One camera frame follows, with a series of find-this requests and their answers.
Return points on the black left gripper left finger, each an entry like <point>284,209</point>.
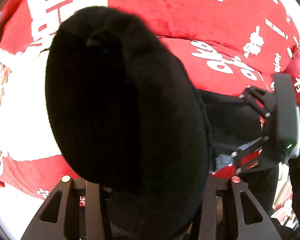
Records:
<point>58,216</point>

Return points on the red blanket with white characters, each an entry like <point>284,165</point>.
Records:
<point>224,45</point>

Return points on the black pants with grey waistband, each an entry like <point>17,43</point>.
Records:
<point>127,119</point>

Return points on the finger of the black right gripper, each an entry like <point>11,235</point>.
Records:
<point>253,101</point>
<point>242,159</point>

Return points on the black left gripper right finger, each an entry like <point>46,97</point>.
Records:
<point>229,208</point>

